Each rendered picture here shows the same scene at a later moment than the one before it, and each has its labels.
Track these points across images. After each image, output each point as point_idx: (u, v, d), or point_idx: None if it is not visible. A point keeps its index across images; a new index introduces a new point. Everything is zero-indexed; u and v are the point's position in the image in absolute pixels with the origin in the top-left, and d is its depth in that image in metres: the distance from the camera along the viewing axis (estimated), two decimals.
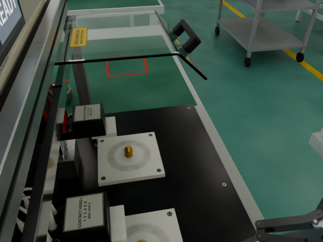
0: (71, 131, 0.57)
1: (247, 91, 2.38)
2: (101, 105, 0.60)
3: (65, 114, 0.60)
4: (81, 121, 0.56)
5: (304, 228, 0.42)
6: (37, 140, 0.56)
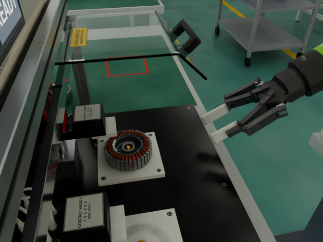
0: (71, 131, 0.57)
1: None
2: (101, 105, 0.60)
3: (65, 114, 0.60)
4: (81, 121, 0.56)
5: (270, 111, 0.61)
6: (37, 140, 0.56)
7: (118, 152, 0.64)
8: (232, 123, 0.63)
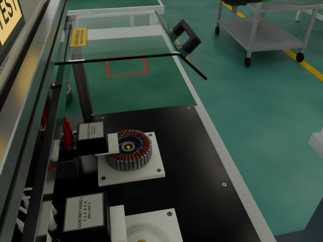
0: (75, 149, 0.60)
1: (247, 91, 2.38)
2: (104, 123, 0.63)
3: (69, 132, 0.63)
4: (86, 139, 0.59)
5: None
6: None
7: (118, 152, 0.64)
8: None
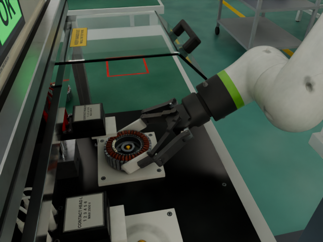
0: (71, 131, 0.57)
1: None
2: (101, 105, 0.60)
3: (65, 114, 0.60)
4: (81, 121, 0.56)
5: (176, 138, 0.59)
6: (37, 140, 0.56)
7: (118, 152, 0.64)
8: (143, 153, 0.60)
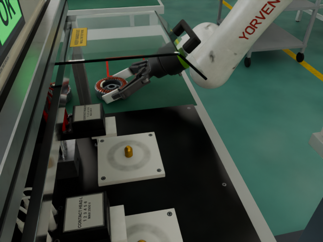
0: (71, 131, 0.57)
1: (247, 91, 2.38)
2: (101, 105, 0.60)
3: (65, 114, 0.60)
4: (81, 121, 0.56)
5: (137, 80, 0.85)
6: (37, 140, 0.56)
7: (103, 88, 0.93)
8: (116, 89, 0.87)
